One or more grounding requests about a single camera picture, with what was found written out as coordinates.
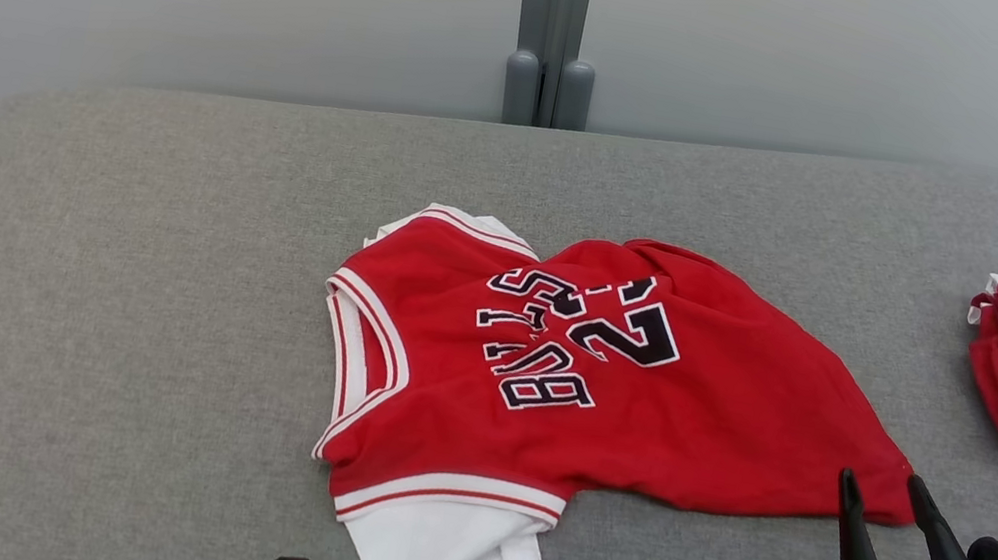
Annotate red Bulls jersey white sleeves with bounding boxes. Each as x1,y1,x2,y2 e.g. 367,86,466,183
280,187,955,560

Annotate grey partition post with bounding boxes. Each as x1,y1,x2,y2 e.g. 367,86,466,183
495,0,558,129
536,0,610,134

